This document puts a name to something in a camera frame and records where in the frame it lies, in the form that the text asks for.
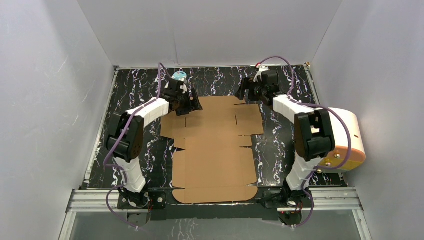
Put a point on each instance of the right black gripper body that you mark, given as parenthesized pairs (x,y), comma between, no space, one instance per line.
(256,91)

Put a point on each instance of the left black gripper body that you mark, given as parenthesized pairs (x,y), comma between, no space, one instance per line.
(185,103)

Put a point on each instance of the brown cardboard box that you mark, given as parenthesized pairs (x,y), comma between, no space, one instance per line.
(214,161)

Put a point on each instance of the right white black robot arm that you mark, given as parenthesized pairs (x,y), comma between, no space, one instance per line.
(313,131)

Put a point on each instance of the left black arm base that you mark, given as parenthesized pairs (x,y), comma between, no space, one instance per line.
(139,206)

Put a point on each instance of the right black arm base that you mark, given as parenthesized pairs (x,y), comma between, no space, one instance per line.
(286,198)

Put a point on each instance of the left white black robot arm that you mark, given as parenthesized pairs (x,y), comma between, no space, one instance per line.
(126,132)

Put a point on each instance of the teal white packaged item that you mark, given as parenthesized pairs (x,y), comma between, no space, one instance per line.
(180,76)

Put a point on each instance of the large white tape roll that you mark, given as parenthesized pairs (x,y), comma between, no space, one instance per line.
(337,156)

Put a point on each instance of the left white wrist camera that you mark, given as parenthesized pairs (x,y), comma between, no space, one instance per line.
(184,86)

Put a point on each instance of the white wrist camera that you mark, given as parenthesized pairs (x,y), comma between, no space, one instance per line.
(184,86)
(260,69)

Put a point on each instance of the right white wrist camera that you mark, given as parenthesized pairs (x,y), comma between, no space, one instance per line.
(260,69)

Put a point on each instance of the aluminium frame rail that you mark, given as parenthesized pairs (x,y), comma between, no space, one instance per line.
(325,199)

